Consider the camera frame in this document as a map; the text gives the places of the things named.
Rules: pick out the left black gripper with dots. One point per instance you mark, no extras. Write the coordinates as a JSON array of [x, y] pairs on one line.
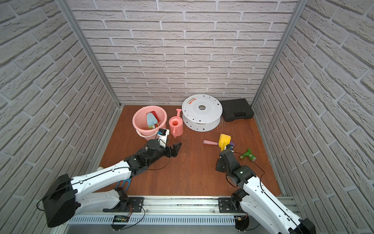
[[170, 150]]

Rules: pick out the pink watering can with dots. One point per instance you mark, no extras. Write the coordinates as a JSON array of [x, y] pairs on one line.
[[176, 124]]

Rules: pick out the red shovel wooden handle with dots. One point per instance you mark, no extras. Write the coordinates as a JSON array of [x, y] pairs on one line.
[[154, 118]]

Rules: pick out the purple scoop pink handle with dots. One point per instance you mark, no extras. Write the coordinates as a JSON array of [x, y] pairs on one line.
[[209, 142]]

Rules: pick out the teal trowel light handle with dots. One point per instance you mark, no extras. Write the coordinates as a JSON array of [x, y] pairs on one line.
[[150, 125]]

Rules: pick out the pink plastic bucket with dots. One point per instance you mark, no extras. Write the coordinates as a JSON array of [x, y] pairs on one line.
[[139, 121]]

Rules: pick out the yellow scoop blue tip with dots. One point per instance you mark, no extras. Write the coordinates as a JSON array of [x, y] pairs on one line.
[[224, 141]]

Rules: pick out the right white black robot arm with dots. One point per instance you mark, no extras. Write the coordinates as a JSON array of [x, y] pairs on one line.
[[256, 200]]

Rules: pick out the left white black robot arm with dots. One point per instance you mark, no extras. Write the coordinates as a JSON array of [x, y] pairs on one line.
[[69, 196]]

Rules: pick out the black plastic tool case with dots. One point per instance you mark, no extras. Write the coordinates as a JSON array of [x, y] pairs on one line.
[[236, 109]]

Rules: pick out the small green circuit board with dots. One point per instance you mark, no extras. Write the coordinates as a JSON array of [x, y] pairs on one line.
[[121, 219]]

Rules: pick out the black round connector box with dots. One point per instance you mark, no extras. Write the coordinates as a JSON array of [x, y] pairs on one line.
[[241, 223]]

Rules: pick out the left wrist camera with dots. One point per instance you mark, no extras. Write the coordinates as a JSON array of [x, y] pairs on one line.
[[163, 136]]

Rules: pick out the white cable spool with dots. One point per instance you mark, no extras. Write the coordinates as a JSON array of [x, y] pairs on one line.
[[201, 112]]

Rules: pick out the blue fork yellow handle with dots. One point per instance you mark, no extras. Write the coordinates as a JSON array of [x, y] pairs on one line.
[[124, 184]]

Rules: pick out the aluminium front rail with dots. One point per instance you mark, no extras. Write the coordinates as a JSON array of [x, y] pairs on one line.
[[153, 205]]

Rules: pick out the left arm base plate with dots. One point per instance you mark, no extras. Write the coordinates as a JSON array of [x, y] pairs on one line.
[[131, 204]]

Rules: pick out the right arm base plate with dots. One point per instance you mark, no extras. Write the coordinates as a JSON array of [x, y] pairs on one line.
[[229, 205]]

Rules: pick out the green hose nozzle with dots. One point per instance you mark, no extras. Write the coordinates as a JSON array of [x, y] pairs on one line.
[[248, 154]]

